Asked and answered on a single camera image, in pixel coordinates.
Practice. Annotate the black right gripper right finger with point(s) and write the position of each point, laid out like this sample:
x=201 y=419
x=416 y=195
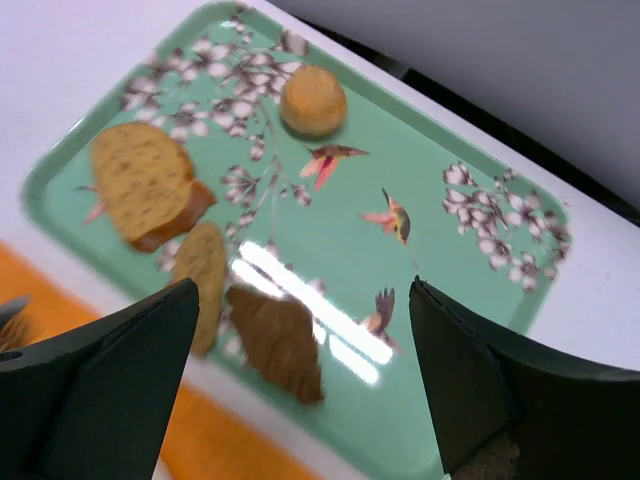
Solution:
x=504 y=406

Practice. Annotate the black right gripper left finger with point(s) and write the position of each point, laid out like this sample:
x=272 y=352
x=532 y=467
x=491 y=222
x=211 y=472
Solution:
x=94 y=402

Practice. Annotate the small bread slice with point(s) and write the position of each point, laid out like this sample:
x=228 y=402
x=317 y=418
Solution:
x=202 y=258

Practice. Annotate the large bread loaf slice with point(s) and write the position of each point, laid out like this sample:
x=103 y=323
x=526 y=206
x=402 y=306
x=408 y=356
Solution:
x=146 y=183

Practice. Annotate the round bread bun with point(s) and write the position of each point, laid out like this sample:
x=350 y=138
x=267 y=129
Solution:
x=313 y=102

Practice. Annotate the orange cartoon placemat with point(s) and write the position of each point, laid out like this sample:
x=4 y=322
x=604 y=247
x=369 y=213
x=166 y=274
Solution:
x=202 y=441

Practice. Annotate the brown croissant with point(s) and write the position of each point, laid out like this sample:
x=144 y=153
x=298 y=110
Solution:
x=277 y=337

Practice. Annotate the green floral serving tray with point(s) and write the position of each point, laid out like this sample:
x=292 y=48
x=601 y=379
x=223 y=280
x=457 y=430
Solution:
x=345 y=221

